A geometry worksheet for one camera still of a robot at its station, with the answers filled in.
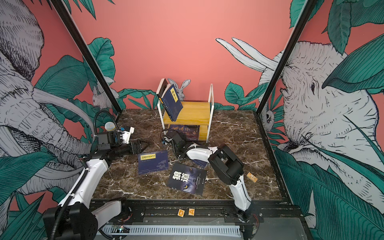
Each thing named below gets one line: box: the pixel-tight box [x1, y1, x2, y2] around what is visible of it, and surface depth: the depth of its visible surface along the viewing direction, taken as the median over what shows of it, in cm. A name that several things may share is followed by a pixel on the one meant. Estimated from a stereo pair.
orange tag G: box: [177, 208, 186, 218], surface depth 75 cm
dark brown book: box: [156, 78, 169, 97], surface depth 79 cm
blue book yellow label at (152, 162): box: [138, 150, 169, 175], surface depth 94 cm
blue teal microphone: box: [104, 121, 116, 132], surface depth 81 cm
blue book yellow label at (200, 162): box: [192, 159, 208, 169], surface depth 93 cm
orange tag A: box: [188, 208, 195, 216], surface depth 76 cm
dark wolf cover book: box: [167, 162, 208, 196], surface depth 86 cm
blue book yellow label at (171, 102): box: [159, 84, 184, 122], surface depth 85 cm
